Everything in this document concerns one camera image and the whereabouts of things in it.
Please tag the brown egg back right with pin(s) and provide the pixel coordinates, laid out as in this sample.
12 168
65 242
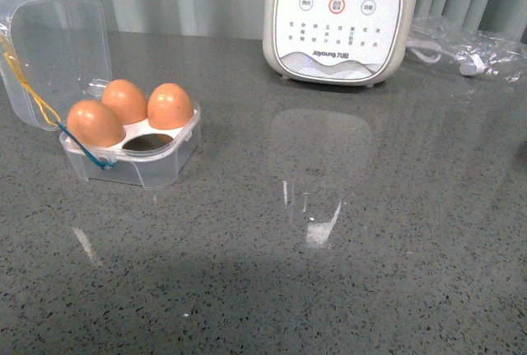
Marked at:
169 107

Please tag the brown egg front left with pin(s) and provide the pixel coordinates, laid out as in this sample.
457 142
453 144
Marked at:
93 123

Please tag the yellow rubber band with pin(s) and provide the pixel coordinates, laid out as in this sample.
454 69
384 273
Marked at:
49 114

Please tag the white Joyoung soy milk maker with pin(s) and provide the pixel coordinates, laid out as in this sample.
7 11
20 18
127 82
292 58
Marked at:
336 42

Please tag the blue rubber band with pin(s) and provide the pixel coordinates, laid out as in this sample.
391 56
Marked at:
103 164

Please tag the brown egg back left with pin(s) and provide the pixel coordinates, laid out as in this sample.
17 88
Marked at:
127 100

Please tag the clear plastic bag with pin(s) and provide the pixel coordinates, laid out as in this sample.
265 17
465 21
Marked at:
439 42

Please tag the clear plastic egg box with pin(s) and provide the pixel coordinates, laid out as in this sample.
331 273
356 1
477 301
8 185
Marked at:
62 48

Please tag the brown egg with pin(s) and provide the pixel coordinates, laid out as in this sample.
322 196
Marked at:
127 100
93 123
169 107

